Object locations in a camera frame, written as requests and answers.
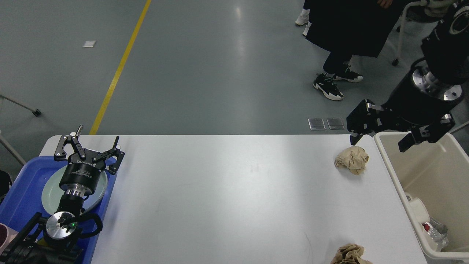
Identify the person in black sneakers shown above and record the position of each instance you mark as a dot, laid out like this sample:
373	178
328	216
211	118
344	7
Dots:
347	28

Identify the floor outlet plate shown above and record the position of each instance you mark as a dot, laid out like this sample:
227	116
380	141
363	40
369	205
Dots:
335	123
316	124

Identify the person in black pants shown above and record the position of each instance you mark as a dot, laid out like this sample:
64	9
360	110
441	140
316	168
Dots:
303	20

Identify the white office chair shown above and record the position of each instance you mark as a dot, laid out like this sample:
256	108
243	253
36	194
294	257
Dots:
420	11

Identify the left floor outlet plate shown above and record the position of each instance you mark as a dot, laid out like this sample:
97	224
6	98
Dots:
316	124

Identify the beige plastic bin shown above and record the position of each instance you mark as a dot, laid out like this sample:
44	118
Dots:
437	174

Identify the foil tray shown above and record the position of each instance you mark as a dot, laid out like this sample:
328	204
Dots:
436	234

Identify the pink mug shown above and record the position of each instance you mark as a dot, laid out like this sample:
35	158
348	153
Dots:
7	235

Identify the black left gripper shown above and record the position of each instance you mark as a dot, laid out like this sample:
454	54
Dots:
82	174

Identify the brown paper ball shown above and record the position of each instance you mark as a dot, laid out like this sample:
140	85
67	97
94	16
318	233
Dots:
353	158
350	254

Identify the white paper cup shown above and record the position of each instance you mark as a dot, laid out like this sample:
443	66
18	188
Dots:
419	210

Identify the right floor outlet plate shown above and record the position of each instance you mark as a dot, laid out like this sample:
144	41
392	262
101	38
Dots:
335	123

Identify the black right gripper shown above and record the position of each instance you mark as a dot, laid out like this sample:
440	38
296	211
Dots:
420	106

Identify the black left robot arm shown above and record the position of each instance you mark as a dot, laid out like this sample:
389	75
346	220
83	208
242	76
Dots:
53	239

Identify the chair leg with caster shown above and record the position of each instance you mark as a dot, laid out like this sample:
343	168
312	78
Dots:
36	112

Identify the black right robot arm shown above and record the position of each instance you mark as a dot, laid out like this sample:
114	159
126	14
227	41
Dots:
445	49

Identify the green plate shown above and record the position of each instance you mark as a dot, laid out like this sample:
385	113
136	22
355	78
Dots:
52	193

